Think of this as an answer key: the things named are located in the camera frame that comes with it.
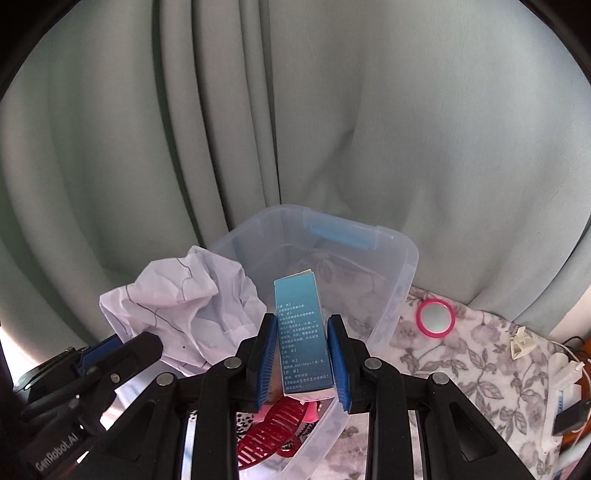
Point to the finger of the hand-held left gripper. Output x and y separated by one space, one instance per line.
134 357
99 355

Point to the pale green curtain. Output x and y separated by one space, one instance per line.
323 115

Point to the white paper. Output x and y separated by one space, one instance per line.
184 300

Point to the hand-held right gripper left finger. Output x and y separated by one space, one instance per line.
267 364

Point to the black charger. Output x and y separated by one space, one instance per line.
572 417

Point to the wooden bed frame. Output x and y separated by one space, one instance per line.
585 348

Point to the pink hair roller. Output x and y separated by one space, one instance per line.
311 410

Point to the white charger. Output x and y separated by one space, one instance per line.
521 344

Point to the blue medicine box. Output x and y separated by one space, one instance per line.
300 332

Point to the red hair claw clip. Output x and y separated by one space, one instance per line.
272 429

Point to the white power strip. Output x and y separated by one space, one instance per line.
561 392

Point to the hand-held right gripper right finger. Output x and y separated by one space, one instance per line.
337 364

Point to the clear plastic storage box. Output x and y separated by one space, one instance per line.
388 277

